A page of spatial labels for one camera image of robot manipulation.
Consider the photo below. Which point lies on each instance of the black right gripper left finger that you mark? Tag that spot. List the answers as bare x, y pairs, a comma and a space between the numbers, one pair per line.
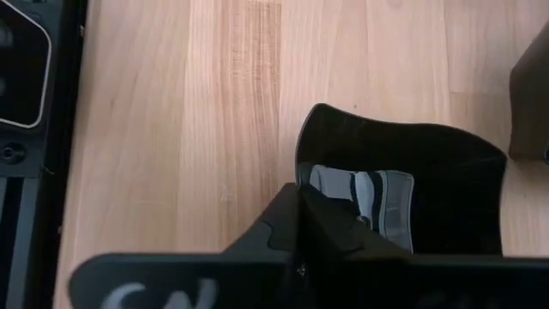
279, 232

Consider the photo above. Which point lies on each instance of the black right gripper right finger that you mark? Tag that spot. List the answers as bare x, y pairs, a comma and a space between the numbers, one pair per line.
330, 236

